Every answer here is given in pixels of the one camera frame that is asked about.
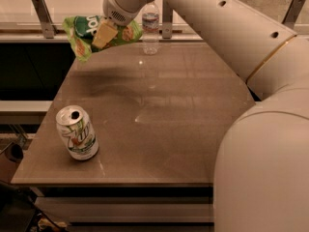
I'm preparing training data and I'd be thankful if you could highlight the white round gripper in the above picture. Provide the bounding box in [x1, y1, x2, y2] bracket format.
[92, 0, 140, 48]

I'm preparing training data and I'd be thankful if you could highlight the left metal railing bracket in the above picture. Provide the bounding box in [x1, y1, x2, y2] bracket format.
[31, 0, 57, 39]

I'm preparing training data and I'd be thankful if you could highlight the white green 7up can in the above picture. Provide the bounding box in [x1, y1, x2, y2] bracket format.
[56, 105, 98, 160]

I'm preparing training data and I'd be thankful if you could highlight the right metal railing bracket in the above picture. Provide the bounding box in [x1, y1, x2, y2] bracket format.
[282, 0, 306, 29]

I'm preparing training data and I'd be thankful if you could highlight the clear plastic water bottle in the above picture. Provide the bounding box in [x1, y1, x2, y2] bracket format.
[142, 2, 159, 55]

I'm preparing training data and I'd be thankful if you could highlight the white table base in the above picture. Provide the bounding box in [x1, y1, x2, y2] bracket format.
[35, 187, 213, 225]

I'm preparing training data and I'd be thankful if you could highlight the green rice chip bag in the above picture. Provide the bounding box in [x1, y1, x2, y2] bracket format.
[63, 15, 143, 62]

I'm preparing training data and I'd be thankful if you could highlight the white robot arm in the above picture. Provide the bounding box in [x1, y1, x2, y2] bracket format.
[102, 0, 309, 232]

